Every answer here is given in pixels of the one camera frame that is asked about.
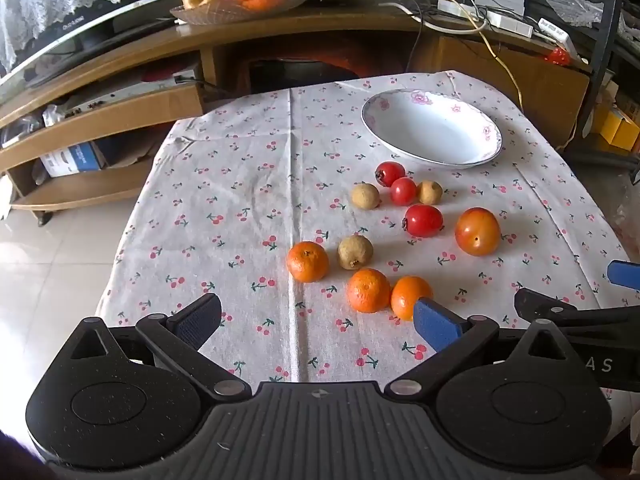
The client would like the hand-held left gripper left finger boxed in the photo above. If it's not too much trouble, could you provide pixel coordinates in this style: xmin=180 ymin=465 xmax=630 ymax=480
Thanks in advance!
xmin=70 ymin=292 xmax=253 ymax=404

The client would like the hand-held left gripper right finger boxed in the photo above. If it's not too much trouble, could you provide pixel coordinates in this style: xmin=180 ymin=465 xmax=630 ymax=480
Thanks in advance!
xmin=384 ymin=297 xmax=572 ymax=403

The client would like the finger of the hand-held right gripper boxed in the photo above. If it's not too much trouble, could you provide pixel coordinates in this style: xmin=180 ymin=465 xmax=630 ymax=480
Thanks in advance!
xmin=606 ymin=259 xmax=640 ymax=292
xmin=514 ymin=287 xmax=640 ymax=337

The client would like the small mandarin orange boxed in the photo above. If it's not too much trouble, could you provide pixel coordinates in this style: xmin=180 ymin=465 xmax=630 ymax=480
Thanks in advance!
xmin=390 ymin=275 xmax=434 ymax=322
xmin=347 ymin=268 xmax=391 ymax=313
xmin=286 ymin=241 xmax=330 ymax=283

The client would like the large red-orange tomato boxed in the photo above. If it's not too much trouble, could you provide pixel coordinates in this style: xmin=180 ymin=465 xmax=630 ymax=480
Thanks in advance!
xmin=454 ymin=207 xmax=502 ymax=257

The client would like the medium red tomato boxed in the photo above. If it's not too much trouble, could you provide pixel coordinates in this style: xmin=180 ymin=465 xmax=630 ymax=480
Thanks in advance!
xmin=402 ymin=204 xmax=444 ymax=237

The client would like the large brown longan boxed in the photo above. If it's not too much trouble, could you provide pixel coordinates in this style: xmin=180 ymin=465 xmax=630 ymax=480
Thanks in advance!
xmin=337 ymin=234 xmax=374 ymax=271

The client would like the small red tomato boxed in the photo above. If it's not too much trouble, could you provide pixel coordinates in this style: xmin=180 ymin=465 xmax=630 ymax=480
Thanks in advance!
xmin=375 ymin=161 xmax=406 ymax=188
xmin=390 ymin=177 xmax=418 ymax=207

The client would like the white plate with pink flowers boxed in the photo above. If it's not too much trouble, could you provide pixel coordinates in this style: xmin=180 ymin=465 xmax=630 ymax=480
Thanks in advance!
xmin=361 ymin=88 xmax=502 ymax=170

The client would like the cherry-print tablecloth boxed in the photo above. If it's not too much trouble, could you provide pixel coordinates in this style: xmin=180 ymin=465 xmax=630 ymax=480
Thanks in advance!
xmin=95 ymin=71 xmax=628 ymax=391

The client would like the yellow box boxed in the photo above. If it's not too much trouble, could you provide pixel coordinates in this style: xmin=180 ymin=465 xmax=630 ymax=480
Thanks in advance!
xmin=600 ymin=107 xmax=640 ymax=151

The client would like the blue and white box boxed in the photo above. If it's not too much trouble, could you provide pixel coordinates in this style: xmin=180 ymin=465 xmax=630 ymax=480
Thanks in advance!
xmin=40 ymin=141 xmax=108 ymax=178

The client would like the silver set-top box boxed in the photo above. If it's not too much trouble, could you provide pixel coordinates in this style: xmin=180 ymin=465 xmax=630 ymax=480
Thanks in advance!
xmin=50 ymin=75 xmax=201 ymax=111

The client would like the white labelled device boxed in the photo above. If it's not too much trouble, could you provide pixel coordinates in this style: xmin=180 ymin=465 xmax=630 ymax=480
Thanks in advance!
xmin=539 ymin=17 xmax=571 ymax=46

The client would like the black metal rack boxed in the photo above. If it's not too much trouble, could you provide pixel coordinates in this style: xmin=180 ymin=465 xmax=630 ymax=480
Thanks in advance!
xmin=525 ymin=0 xmax=640 ymax=186

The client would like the bubble wrap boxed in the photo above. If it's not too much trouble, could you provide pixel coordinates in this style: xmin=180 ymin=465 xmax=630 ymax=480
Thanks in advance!
xmin=532 ymin=0 xmax=616 ymax=28

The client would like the white power strip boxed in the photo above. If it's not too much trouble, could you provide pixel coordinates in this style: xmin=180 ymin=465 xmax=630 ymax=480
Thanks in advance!
xmin=437 ymin=0 xmax=488 ymax=23
xmin=487 ymin=9 xmax=533 ymax=38

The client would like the glass fruit dish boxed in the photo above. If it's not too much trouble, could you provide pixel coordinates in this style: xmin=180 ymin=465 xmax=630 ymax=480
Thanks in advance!
xmin=170 ymin=0 xmax=317 ymax=26

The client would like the wooden television stand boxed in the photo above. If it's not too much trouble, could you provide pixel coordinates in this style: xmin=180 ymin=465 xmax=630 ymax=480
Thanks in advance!
xmin=0 ymin=5 xmax=593 ymax=221

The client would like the yellow cable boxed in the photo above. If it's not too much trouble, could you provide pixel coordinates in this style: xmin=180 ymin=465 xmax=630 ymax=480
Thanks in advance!
xmin=304 ymin=0 xmax=526 ymax=111

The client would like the black cable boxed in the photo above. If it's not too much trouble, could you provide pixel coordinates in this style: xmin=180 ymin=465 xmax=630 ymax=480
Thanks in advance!
xmin=406 ymin=0 xmax=426 ymax=76

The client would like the white cable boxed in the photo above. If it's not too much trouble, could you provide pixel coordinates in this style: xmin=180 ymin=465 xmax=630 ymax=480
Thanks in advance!
xmin=380 ymin=1 xmax=488 ymax=36

